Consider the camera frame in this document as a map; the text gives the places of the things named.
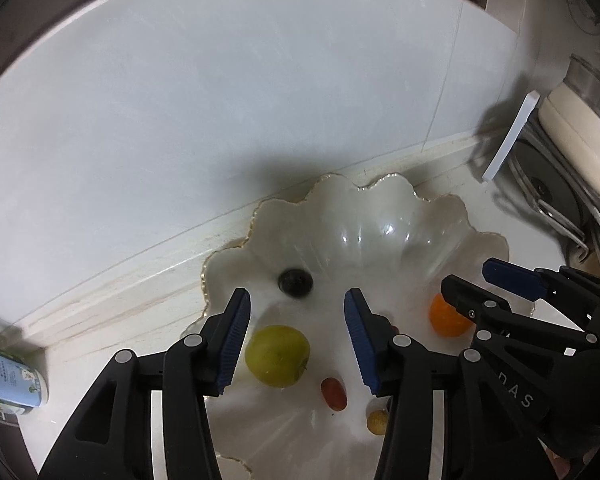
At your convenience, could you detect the dark plum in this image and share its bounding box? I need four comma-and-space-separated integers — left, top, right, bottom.
278, 268, 313, 296

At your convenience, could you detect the orange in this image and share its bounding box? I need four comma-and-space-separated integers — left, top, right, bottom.
429, 293, 473, 337

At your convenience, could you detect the white pump bottle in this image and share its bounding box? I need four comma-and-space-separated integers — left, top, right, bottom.
0, 342, 49, 411

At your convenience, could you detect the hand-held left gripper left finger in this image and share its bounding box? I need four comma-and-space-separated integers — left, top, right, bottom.
38, 287, 252, 480

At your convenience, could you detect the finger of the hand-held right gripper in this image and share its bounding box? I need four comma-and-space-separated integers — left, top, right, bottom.
482, 258, 600, 328
440, 275, 598, 358

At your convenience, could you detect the green apple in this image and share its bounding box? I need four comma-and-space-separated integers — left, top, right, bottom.
245, 325, 311, 388

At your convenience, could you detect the small brown round fruit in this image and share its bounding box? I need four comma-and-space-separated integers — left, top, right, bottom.
367, 409, 389, 436

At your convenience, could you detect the white scalloped bowl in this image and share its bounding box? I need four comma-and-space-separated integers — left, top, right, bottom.
180, 172, 511, 478

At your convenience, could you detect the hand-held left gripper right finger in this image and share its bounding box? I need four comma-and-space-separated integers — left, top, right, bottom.
344, 287, 556, 480

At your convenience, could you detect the white pot with glass lid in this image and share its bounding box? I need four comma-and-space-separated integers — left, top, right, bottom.
537, 52, 600, 197

